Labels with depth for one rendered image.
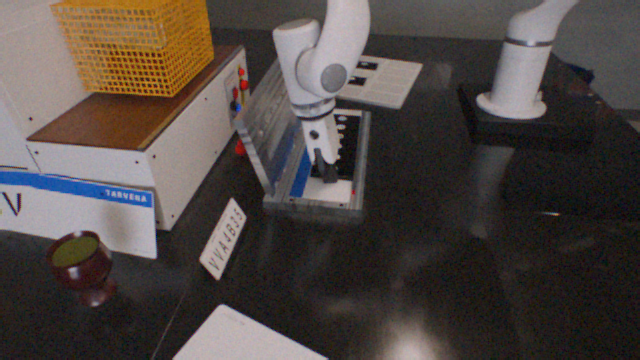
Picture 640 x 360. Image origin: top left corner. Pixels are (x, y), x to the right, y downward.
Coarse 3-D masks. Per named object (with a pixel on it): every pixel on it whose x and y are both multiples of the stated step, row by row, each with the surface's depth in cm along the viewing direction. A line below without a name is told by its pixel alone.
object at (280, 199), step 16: (368, 112) 111; (368, 128) 103; (304, 144) 97; (288, 176) 86; (288, 192) 81; (272, 208) 80; (288, 208) 80; (304, 208) 79; (320, 208) 78; (336, 208) 77; (352, 208) 77
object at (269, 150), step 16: (272, 80) 88; (256, 96) 76; (272, 96) 87; (288, 96) 97; (240, 112) 71; (256, 112) 77; (272, 112) 87; (288, 112) 96; (240, 128) 69; (256, 128) 74; (272, 128) 84; (288, 128) 91; (256, 144) 73; (272, 144) 83; (288, 144) 90; (256, 160) 73; (272, 160) 79; (288, 160) 89; (272, 176) 78; (272, 192) 78
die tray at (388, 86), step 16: (384, 64) 146; (400, 64) 146; (416, 64) 146; (368, 80) 133; (384, 80) 133; (400, 80) 133; (336, 96) 124; (352, 96) 122; (368, 96) 122; (384, 96) 122; (400, 96) 123
